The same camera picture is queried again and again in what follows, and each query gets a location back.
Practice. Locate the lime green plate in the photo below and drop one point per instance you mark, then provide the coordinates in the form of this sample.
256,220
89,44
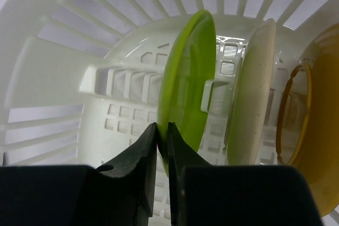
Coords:
191,62

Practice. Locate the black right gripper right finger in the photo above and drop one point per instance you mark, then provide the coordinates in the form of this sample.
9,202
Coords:
184,166

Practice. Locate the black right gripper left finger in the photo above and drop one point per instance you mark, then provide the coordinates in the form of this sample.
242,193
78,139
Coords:
129,197

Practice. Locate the beige speckled plate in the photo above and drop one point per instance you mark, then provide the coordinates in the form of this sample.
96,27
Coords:
253,88

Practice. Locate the mustard yellow plate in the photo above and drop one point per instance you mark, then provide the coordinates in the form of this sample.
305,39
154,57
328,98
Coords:
307,126

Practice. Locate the white plastic dish rack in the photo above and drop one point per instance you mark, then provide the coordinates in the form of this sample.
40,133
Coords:
80,79

